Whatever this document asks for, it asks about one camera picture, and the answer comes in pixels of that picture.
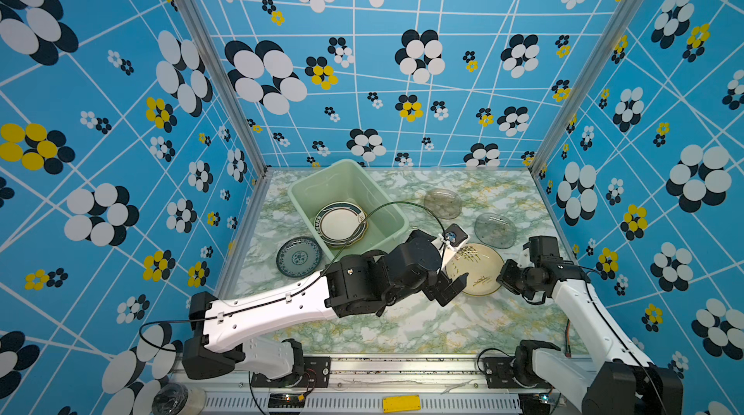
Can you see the clear glass plate far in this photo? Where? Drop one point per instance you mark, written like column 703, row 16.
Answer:
column 444, row 203

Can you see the small teal patterned plate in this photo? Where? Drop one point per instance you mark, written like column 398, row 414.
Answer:
column 299, row 257

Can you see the clear glass plate right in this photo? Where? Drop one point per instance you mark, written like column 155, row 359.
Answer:
column 496, row 231

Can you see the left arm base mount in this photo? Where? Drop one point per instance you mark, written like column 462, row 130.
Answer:
column 315, row 374

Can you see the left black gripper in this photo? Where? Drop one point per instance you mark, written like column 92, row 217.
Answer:
column 441, row 285

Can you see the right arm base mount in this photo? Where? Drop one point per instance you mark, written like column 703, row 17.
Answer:
column 499, row 374

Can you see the aluminium front rail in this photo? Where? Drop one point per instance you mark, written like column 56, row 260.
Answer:
column 447, row 384

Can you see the clear tape roll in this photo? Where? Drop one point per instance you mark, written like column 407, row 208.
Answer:
column 179, row 399

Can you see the yellow tag on rail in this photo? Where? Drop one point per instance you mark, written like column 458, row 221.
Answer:
column 399, row 404

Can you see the clear glass plate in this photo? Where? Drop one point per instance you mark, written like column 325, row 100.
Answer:
column 444, row 203
column 496, row 231

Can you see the beige bowl plate with leaves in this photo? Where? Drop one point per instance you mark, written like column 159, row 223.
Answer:
column 481, row 264

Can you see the light green plastic bin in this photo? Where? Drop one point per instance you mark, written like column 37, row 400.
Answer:
column 347, row 181

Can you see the white plate striped green rim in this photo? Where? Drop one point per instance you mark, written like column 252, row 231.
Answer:
column 341, row 224

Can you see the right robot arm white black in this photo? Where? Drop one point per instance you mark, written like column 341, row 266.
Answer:
column 624, row 379

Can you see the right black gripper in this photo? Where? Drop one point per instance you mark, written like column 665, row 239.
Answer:
column 505, row 277

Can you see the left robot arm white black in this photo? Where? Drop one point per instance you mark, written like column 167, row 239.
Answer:
column 232, row 334

